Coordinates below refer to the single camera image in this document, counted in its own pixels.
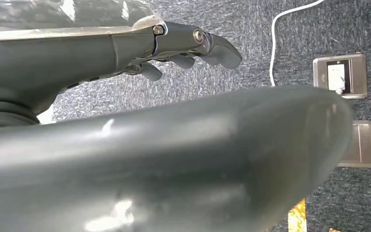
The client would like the white cable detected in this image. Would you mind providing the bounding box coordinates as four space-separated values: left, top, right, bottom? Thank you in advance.
269 0 326 87

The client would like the ribbed grey left arm sleeve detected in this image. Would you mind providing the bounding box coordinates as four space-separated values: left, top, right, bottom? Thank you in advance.
0 93 41 132

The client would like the silver floor socket cover plate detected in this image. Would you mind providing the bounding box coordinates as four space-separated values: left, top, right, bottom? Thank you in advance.
337 120 371 169

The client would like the glossy grey robot body panel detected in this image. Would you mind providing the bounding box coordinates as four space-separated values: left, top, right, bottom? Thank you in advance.
0 0 165 42

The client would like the yellow floor tape strip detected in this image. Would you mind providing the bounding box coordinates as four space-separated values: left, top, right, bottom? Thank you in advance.
287 198 307 232

